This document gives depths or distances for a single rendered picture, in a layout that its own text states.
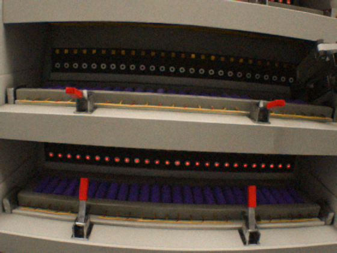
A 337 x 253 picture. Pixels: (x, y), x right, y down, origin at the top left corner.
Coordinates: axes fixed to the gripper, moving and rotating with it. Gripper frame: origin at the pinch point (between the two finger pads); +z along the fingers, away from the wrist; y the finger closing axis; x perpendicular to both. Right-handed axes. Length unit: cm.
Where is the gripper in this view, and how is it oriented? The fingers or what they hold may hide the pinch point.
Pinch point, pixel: (309, 87)
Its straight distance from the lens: 51.9
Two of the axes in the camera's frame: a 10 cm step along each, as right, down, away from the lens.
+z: -0.5, 2.2, 9.7
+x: -0.4, 9.7, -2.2
